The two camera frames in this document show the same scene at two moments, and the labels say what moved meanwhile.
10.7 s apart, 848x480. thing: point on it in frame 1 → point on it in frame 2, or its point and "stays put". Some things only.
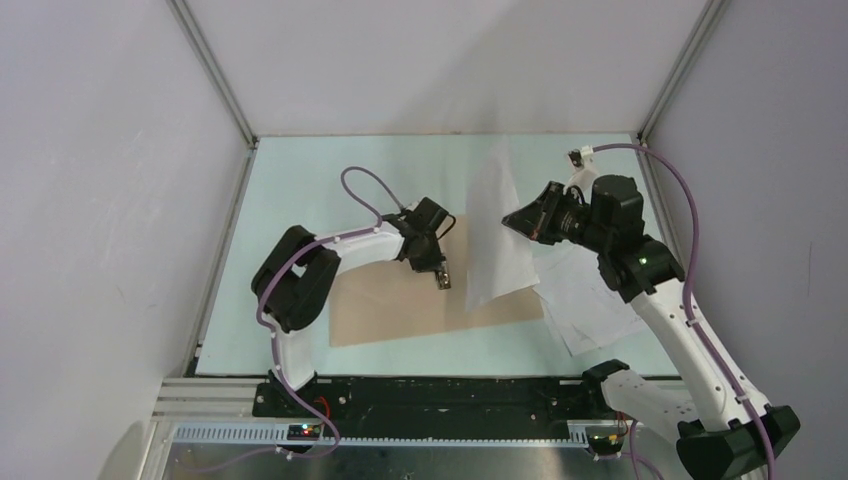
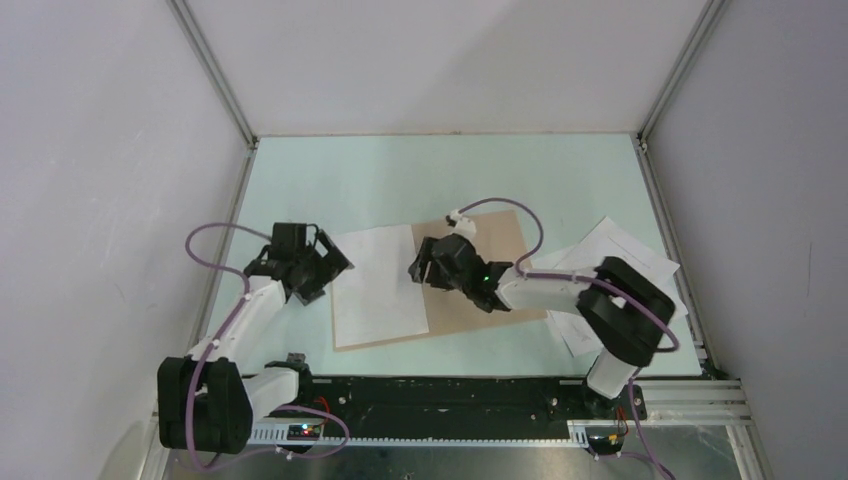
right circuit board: [605, 444] stays put
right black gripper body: [560, 217] → [437, 276]
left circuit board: [304, 432] stays put
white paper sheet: [498, 254] → [377, 299]
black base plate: [434, 402] stays put
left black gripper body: [429, 256] → [318, 269]
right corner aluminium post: [713, 11] stays put
